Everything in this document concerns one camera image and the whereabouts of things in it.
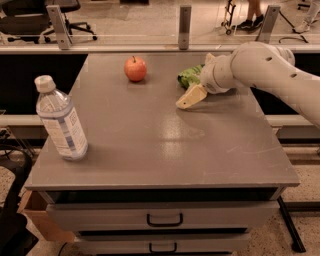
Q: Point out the grey drawer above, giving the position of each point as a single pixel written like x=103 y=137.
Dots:
x=156 y=216
x=165 y=244

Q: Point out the red apple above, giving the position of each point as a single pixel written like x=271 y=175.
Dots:
x=135 y=68

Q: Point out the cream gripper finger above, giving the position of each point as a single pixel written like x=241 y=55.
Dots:
x=193 y=95
x=209 y=58

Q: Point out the green rice chip bag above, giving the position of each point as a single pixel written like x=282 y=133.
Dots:
x=189 y=76

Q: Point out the lower grey drawer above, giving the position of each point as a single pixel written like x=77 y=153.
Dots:
x=165 y=244

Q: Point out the black chair at left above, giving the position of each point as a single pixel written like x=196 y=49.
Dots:
x=15 y=238

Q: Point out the metal bracket post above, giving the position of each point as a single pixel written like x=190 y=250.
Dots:
x=184 y=27
x=58 y=23
x=268 y=24

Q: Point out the upper grey drawer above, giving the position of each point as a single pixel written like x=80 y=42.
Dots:
x=156 y=216

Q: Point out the middle metal bracket post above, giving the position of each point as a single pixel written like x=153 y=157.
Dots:
x=184 y=27

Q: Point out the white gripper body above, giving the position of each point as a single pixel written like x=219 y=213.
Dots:
x=208 y=77

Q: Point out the black office chair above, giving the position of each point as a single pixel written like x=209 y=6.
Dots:
x=27 y=19

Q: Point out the cardboard box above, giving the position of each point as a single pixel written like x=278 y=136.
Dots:
x=34 y=207

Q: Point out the grey drawer cabinet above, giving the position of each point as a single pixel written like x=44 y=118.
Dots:
x=143 y=149

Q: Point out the left metal bracket post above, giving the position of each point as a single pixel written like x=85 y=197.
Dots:
x=58 y=23

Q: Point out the person walking in background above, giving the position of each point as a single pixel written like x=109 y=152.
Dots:
x=254 y=18

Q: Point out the clear plastic water bottle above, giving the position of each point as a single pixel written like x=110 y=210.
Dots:
x=59 y=117

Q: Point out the right metal bracket post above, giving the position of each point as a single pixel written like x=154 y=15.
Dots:
x=268 y=24

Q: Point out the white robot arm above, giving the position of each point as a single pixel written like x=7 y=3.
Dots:
x=262 y=66

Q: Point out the black table leg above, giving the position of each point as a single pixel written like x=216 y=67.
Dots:
x=297 y=244

